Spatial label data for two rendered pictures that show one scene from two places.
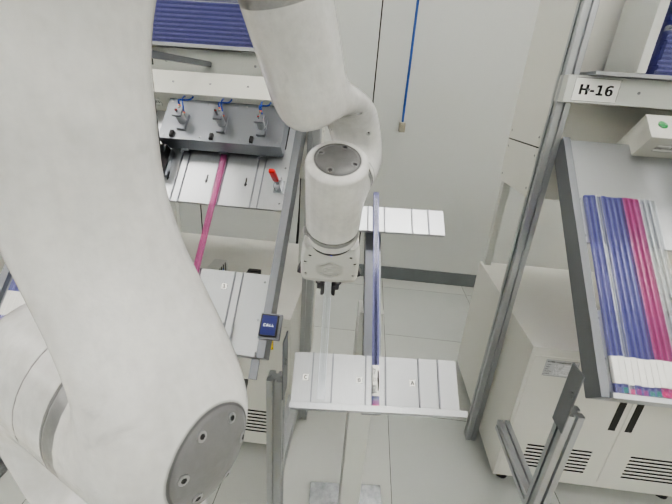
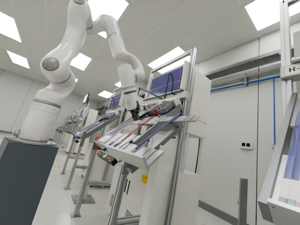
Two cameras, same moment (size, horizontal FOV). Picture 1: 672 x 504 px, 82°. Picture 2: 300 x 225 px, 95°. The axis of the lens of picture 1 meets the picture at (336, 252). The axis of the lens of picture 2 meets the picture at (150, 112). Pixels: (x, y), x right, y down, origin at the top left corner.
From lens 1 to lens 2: 89 cm
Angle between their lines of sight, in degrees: 62
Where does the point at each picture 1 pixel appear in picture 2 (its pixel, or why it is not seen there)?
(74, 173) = (64, 38)
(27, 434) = not seen: hidden behind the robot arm
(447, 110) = not seen: outside the picture
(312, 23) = (112, 38)
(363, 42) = (250, 115)
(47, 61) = (67, 31)
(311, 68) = (112, 44)
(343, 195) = (119, 69)
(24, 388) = not seen: hidden behind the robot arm
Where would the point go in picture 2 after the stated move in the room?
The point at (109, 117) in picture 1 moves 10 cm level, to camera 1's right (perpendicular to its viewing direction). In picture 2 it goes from (69, 35) to (73, 25)
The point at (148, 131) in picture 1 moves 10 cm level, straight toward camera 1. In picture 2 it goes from (74, 38) to (56, 22)
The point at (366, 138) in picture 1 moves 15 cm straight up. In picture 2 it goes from (136, 66) to (142, 45)
